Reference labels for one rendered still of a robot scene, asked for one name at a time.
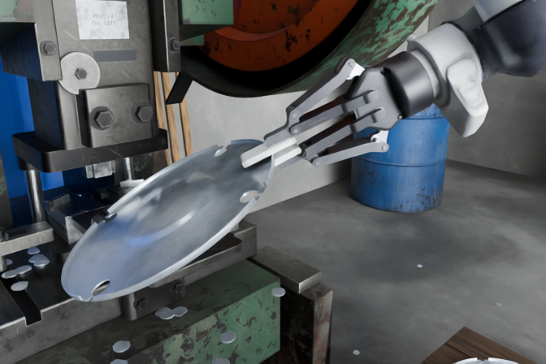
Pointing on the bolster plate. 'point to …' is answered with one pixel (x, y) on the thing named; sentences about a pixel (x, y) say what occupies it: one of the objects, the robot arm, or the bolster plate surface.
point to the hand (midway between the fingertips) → (270, 153)
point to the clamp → (23, 239)
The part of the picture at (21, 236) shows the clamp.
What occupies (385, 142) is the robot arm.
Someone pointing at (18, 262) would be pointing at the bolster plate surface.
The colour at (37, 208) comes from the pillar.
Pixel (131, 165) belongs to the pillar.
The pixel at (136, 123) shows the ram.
